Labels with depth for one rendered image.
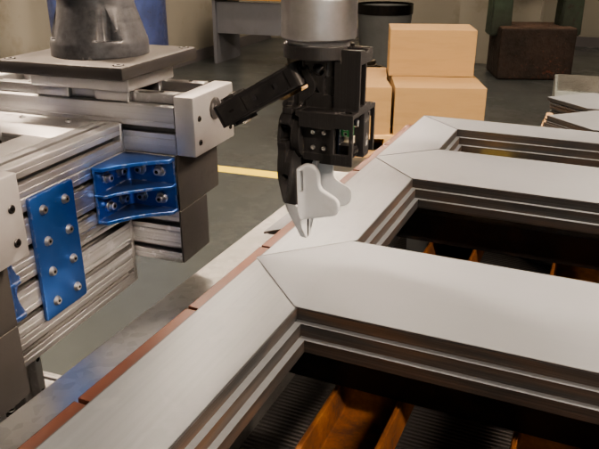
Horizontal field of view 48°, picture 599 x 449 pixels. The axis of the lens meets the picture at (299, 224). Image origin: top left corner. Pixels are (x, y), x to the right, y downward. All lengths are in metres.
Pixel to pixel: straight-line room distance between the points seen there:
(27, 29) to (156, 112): 4.55
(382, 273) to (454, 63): 3.73
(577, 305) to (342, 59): 0.34
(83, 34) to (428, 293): 0.64
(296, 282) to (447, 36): 3.76
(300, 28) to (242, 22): 6.75
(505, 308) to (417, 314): 0.09
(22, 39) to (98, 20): 4.45
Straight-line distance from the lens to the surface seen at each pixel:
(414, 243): 1.47
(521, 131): 1.41
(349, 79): 0.67
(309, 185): 0.71
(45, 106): 1.15
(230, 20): 7.47
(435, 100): 4.11
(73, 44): 1.09
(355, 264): 0.78
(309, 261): 0.79
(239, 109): 0.72
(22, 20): 5.53
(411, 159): 1.18
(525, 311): 0.72
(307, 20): 0.66
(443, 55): 4.44
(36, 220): 0.93
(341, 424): 0.82
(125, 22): 1.09
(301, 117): 0.68
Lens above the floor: 1.20
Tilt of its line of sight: 23 degrees down
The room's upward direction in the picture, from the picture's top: straight up
